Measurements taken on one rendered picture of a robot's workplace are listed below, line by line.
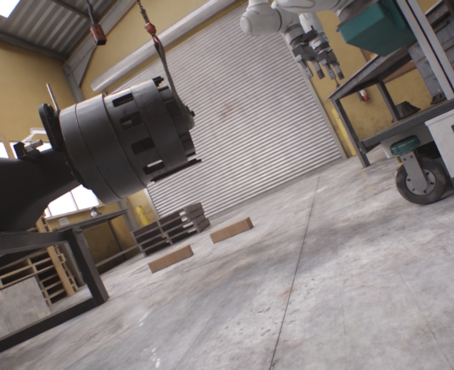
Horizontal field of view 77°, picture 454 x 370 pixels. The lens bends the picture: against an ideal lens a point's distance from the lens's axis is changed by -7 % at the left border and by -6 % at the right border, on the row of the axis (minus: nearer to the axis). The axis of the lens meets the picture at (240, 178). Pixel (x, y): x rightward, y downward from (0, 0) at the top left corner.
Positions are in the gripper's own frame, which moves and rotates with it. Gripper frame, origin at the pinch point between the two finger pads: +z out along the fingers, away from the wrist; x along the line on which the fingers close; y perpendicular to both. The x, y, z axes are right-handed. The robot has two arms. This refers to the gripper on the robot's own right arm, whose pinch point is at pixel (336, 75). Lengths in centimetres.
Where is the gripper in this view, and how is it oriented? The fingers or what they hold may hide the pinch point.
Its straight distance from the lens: 172.1
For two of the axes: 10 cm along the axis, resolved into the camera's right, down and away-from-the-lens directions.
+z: 4.2, 9.1, -0.4
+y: 6.8, -3.4, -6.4
